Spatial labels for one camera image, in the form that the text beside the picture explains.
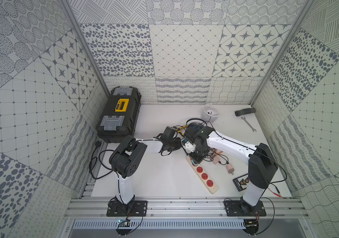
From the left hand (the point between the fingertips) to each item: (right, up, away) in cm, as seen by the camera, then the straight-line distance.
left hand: (180, 141), depth 97 cm
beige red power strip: (+14, -17, -16) cm, 27 cm away
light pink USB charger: (+29, -13, -13) cm, 34 cm away
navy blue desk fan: (+11, +11, +7) cm, 17 cm away
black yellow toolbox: (-39, +17, -7) cm, 43 cm away
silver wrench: (+53, +11, +13) cm, 56 cm away
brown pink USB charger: (+22, -10, -8) cm, 25 cm away
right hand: (+10, -8, -15) cm, 20 cm away
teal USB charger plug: (+8, -10, -14) cm, 19 cm away
